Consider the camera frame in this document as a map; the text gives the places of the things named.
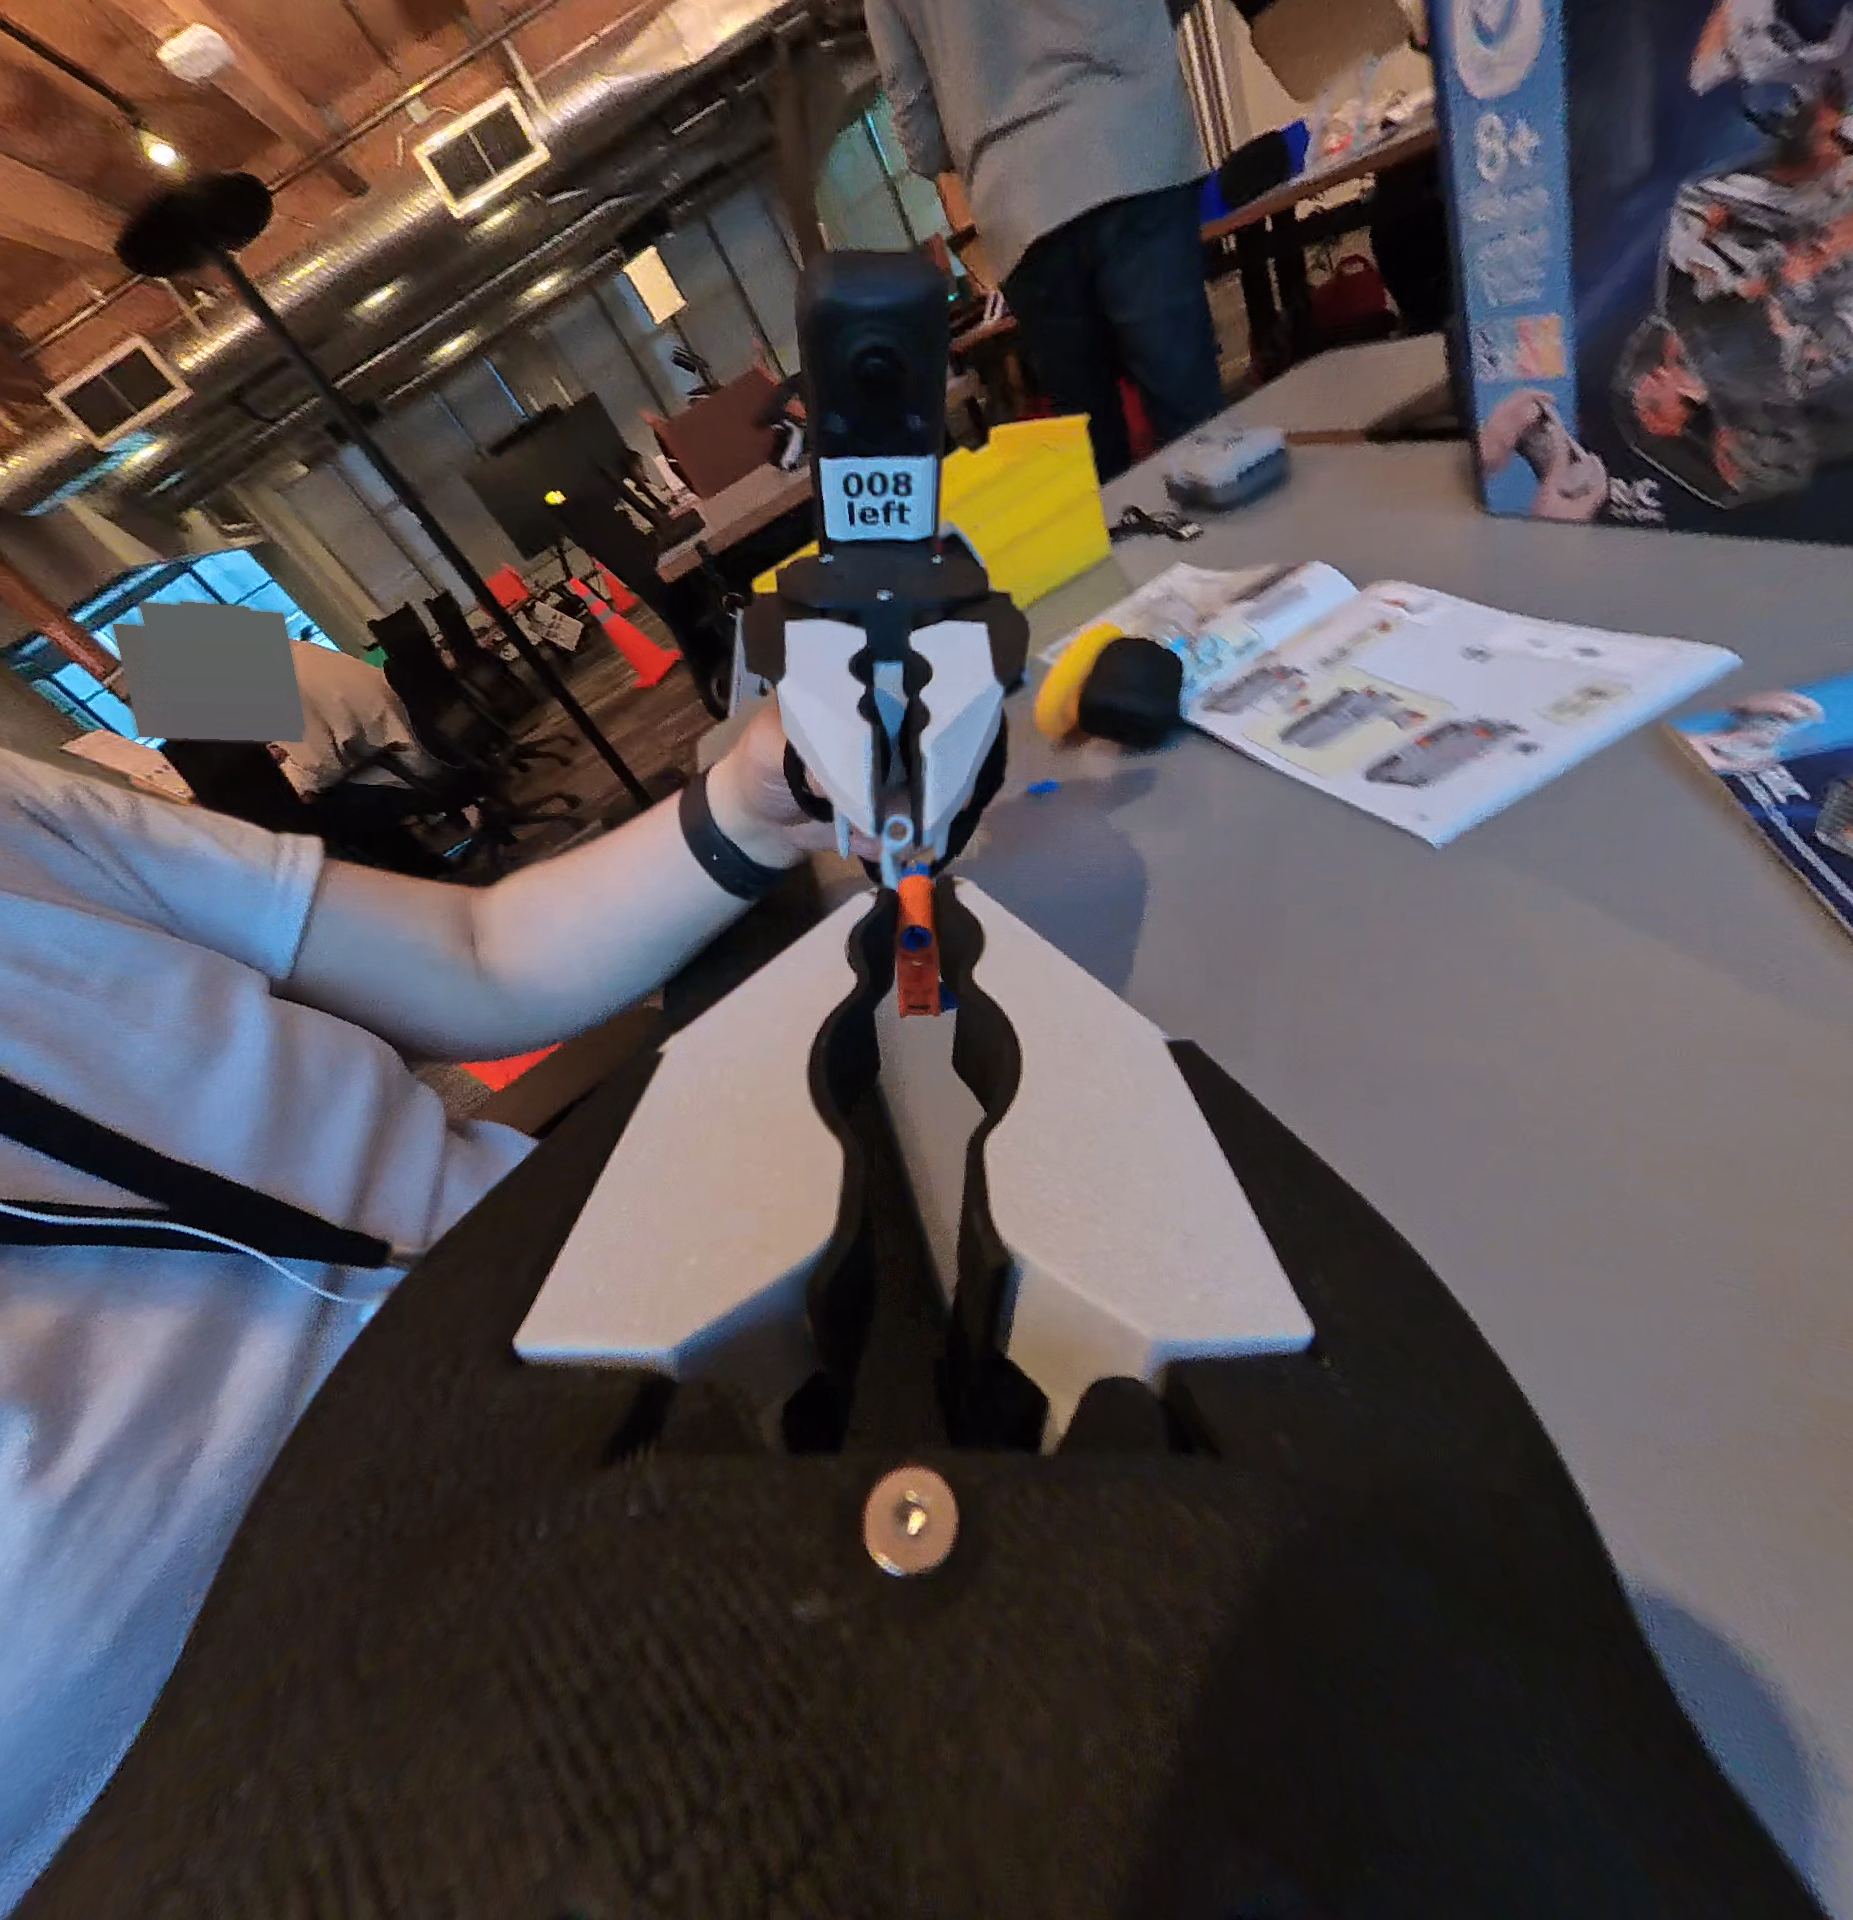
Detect orange traffic cone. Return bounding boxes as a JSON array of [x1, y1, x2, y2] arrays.
[[602, 575, 683, 693]]

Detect silver ventilation duct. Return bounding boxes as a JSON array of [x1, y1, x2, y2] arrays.
[[251, 60, 808, 353]]

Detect grey motor hub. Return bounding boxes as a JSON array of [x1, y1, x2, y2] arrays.
[[1163, 422, 1294, 511]]

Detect black floor stand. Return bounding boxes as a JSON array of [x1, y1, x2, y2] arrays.
[[113, 170, 662, 812]]

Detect black office chair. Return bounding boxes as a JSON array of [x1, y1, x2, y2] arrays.
[[364, 590, 581, 879]]

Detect black and yellow round object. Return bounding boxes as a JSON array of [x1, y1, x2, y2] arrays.
[[1029, 617, 1186, 753]]

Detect white instruction booklet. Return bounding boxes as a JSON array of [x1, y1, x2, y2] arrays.
[[1117, 558, 1747, 848]]

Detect person's left forearm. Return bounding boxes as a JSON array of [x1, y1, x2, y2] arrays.
[[284, 772, 739, 1062]]

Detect wooden table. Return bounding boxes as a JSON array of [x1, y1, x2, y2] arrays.
[[1195, 116, 1444, 383]]

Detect black monitor screen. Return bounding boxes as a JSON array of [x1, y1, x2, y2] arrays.
[[461, 392, 642, 561]]

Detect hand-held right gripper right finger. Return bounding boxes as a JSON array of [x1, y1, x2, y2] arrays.
[[943, 873, 1316, 1450]]

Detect person's left hand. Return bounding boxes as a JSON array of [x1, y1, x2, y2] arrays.
[[707, 701, 840, 873]]

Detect yellow bin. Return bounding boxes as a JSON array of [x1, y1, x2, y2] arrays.
[[938, 412, 1113, 611]]

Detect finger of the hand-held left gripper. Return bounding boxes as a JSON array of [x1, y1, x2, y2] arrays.
[[899, 617, 1009, 861], [779, 617, 897, 861]]

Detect blue robot kit box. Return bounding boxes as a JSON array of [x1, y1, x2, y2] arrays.
[[1424, 0, 1853, 529]]

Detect black wristband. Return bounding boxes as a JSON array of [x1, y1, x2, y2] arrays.
[[676, 769, 788, 904]]

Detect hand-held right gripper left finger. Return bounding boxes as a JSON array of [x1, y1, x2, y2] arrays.
[[512, 884, 887, 1455]]

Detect blue booklet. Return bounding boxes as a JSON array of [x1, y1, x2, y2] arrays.
[[1666, 665, 1853, 974]]

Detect thin white cable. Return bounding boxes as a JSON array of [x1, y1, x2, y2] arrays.
[[0, 1189, 378, 1310]]

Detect orange connector piece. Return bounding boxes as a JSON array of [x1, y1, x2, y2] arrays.
[[891, 873, 952, 1021]]

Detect grey desk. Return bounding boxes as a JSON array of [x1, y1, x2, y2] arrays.
[[648, 330, 1853, 1920]]

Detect black chest strap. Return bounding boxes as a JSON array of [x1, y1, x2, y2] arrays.
[[0, 1054, 396, 1273]]

